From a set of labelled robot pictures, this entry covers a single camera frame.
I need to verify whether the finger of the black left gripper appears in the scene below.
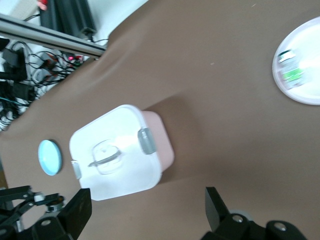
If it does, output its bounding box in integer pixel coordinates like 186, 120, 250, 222
0, 185, 33, 201
0, 198, 45, 227

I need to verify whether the light blue round plate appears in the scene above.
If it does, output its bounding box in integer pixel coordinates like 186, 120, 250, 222
37, 139, 63, 177

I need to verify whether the short aluminium profile rail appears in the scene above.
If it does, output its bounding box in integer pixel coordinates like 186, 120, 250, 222
0, 13, 106, 60

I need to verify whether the white lidded storage box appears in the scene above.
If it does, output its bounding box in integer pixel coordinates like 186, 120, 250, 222
68, 104, 175, 202

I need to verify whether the black equipment box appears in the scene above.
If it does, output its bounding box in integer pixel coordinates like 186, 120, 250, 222
39, 0, 97, 35

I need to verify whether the pink round plate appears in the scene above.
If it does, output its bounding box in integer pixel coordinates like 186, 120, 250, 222
271, 16, 320, 106

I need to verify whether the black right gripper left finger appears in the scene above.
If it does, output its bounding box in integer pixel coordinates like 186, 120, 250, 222
31, 187, 93, 240

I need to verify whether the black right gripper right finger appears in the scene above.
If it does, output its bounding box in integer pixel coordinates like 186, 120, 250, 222
199, 186, 267, 240

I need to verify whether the tangled cable bundle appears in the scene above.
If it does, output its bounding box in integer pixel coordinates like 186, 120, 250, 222
0, 39, 87, 131

